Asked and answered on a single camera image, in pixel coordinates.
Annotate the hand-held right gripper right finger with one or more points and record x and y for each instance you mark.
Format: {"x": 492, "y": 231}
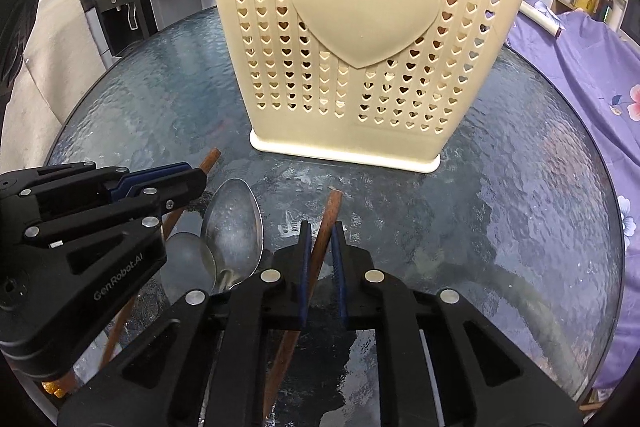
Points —
{"x": 337, "y": 272}

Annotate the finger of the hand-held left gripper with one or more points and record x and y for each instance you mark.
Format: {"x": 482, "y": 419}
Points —
{"x": 150, "y": 174}
{"x": 100, "y": 212}

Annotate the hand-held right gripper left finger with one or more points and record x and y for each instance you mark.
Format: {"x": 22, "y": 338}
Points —
{"x": 304, "y": 272}

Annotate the brown wooden chopstick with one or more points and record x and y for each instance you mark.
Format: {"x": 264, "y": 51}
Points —
{"x": 327, "y": 217}
{"x": 211, "y": 159}

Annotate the large metal spoon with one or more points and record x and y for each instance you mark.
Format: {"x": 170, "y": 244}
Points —
{"x": 232, "y": 227}

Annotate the small metal spoon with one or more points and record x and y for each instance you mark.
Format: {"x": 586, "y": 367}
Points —
{"x": 187, "y": 257}

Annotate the cream plastic utensil basket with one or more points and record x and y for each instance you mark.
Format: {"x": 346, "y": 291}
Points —
{"x": 365, "y": 7}

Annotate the beige cloth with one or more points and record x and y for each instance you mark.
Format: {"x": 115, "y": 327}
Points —
{"x": 55, "y": 72}

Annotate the round glass table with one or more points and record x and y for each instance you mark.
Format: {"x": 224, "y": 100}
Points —
{"x": 500, "y": 207}

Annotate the purple floral cloth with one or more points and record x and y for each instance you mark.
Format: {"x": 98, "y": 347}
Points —
{"x": 590, "y": 132}

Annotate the brown glass bottle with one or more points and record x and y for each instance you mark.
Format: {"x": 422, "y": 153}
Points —
{"x": 609, "y": 2}

